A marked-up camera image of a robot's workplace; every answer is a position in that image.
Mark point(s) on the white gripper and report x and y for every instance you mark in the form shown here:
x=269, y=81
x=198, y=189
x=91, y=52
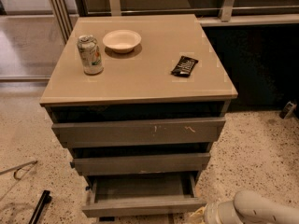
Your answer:
x=210, y=211

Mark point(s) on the grey bottom drawer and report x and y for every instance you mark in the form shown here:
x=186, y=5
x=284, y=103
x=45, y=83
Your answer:
x=138, y=195

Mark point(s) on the grey drawer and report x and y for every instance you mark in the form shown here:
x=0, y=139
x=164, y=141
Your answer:
x=138, y=195
x=142, y=164
x=138, y=132

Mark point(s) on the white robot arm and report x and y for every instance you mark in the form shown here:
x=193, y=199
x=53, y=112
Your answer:
x=247, y=207

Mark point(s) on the grey top drawer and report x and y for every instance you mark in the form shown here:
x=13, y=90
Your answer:
x=138, y=132

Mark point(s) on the grey drawer cabinet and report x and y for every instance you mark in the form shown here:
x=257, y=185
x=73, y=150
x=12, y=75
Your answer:
x=139, y=85

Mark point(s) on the grey middle drawer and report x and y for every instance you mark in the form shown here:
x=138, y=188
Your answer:
x=142, y=164

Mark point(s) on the black snack bar wrapper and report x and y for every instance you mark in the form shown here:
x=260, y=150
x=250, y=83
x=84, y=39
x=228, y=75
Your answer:
x=184, y=67

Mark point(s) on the black bar on floor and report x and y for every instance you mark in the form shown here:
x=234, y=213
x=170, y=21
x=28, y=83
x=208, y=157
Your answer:
x=43, y=201

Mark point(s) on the grey metal rod on floor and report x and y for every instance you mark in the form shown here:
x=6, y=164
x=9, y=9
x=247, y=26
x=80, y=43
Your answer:
x=16, y=169

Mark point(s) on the white green soda can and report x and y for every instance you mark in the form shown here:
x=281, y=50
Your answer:
x=90, y=54

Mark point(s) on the white paper bowl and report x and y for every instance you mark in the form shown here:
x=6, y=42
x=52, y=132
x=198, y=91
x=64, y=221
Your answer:
x=122, y=41

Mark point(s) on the small grey floor bracket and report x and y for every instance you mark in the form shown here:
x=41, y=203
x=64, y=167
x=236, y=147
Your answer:
x=288, y=110

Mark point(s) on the metal railing frame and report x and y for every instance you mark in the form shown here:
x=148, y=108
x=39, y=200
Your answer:
x=209, y=12

